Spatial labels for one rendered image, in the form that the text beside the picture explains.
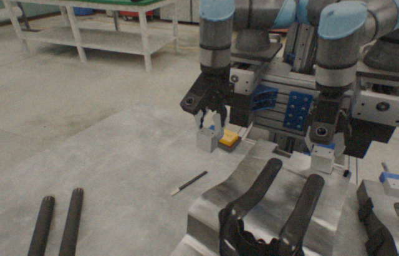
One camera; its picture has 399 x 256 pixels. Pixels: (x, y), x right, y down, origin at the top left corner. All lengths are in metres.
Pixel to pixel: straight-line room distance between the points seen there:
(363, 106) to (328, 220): 0.46
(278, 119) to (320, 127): 0.61
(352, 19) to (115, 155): 0.75
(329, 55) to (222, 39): 0.22
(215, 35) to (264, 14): 0.15
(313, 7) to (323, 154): 0.36
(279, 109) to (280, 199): 0.58
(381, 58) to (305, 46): 0.28
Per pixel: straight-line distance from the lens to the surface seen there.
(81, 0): 3.93
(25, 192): 0.90
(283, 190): 0.68
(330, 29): 0.56
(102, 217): 0.74
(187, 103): 0.59
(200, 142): 0.72
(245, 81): 1.01
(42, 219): 0.74
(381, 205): 0.79
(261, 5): 0.67
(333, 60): 0.58
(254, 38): 1.10
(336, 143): 0.70
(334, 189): 0.72
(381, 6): 0.64
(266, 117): 1.22
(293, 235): 0.56
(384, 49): 1.08
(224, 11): 0.57
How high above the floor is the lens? 1.37
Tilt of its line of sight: 34 degrees down
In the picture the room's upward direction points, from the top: straight up
